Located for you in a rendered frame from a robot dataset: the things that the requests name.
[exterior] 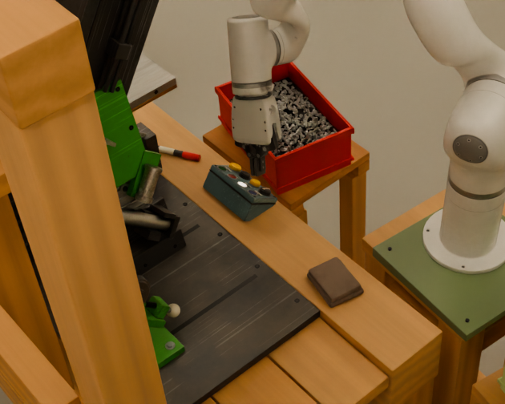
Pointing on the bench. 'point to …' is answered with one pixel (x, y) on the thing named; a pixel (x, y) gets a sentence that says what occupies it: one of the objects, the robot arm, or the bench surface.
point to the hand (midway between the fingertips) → (257, 165)
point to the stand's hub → (143, 287)
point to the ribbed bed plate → (128, 199)
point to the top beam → (33, 58)
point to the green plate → (120, 133)
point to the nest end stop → (171, 228)
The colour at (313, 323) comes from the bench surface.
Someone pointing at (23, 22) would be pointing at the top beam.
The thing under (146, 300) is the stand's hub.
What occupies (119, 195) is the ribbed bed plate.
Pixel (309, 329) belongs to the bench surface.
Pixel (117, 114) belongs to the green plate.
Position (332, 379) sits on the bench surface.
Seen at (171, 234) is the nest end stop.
